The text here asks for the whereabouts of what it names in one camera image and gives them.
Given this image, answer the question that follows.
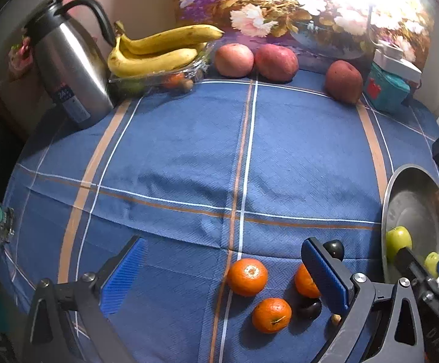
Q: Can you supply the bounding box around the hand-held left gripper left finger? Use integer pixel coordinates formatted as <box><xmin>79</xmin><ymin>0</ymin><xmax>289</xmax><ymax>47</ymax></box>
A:
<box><xmin>25</xmin><ymin>235</ymin><xmax>148</xmax><ymax>363</ymax></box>

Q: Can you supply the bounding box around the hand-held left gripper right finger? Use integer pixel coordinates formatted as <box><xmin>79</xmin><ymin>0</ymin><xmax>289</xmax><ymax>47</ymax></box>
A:
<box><xmin>300</xmin><ymin>237</ymin><xmax>426</xmax><ymax>363</ymax></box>

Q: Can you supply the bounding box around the small green apple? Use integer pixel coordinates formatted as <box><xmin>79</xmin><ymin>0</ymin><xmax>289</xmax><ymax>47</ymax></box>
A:
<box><xmin>424</xmin><ymin>251</ymin><xmax>439</xmax><ymax>279</ymax></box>

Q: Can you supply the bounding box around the large green apple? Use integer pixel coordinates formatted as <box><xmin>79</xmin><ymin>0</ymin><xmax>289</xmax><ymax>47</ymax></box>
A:
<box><xmin>385</xmin><ymin>226</ymin><xmax>413</xmax><ymax>264</ymax></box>

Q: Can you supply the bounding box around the black plum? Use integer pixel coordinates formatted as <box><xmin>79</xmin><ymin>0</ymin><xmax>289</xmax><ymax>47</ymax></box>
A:
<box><xmin>324</xmin><ymin>239</ymin><xmax>345</xmax><ymax>262</ymax></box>
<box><xmin>296</xmin><ymin>297</ymin><xmax>323</xmax><ymax>320</ymax></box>

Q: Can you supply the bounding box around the stainless steel bowl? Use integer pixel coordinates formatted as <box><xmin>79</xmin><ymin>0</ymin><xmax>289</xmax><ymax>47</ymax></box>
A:
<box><xmin>381</xmin><ymin>164</ymin><xmax>439</xmax><ymax>285</ymax></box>

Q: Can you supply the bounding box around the blue plaid tablecloth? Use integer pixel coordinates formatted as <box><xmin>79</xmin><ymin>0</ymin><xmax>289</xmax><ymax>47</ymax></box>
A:
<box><xmin>0</xmin><ymin>70</ymin><xmax>439</xmax><ymax>363</ymax></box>

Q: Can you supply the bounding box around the teal box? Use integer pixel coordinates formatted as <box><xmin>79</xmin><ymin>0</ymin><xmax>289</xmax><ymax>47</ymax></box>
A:
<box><xmin>362</xmin><ymin>62</ymin><xmax>411</xmax><ymax>113</ymax></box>

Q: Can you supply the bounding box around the green fruit in wrap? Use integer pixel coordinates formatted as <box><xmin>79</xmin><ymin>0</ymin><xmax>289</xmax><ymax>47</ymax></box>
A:
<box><xmin>118</xmin><ymin>79</ymin><xmax>145</xmax><ymax>96</ymax></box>

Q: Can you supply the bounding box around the dark red apple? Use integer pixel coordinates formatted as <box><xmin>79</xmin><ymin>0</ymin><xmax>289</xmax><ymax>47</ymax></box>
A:
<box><xmin>255</xmin><ymin>44</ymin><xmax>300</xmax><ymax>82</ymax></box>
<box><xmin>325</xmin><ymin>60</ymin><xmax>364</xmax><ymax>105</ymax></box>

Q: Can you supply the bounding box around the clear plastic fruit tray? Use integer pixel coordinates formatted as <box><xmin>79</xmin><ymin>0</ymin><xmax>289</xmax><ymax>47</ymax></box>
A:
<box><xmin>109</xmin><ymin>43</ymin><xmax>214</xmax><ymax>98</ymax></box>

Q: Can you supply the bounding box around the small orange in wrap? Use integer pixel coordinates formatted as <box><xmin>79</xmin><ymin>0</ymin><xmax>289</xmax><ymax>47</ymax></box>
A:
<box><xmin>164</xmin><ymin>73</ymin><xmax>186</xmax><ymax>89</ymax></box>

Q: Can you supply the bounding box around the stainless steel thermos jug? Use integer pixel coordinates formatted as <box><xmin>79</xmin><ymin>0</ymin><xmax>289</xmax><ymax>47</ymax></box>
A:
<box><xmin>25</xmin><ymin>0</ymin><xmax>116</xmax><ymax>131</ymax></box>

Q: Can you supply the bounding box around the white box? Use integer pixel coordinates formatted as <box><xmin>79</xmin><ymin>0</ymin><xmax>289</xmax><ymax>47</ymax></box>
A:
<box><xmin>372</xmin><ymin>39</ymin><xmax>423</xmax><ymax>84</ymax></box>

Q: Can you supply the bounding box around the yellow banana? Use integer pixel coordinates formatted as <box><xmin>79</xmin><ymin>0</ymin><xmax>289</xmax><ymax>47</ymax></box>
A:
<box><xmin>118</xmin><ymin>24</ymin><xmax>225</xmax><ymax>56</ymax></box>
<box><xmin>107</xmin><ymin>34</ymin><xmax>199</xmax><ymax>78</ymax></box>

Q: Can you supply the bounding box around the pale red apple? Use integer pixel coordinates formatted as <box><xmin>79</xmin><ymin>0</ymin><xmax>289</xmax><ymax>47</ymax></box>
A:
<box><xmin>214</xmin><ymin>44</ymin><xmax>255</xmax><ymax>78</ymax></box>

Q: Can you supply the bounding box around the floral painting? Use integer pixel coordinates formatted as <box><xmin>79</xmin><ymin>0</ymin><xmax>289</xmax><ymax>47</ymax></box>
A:
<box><xmin>169</xmin><ymin>0</ymin><xmax>436</xmax><ymax>73</ymax></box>

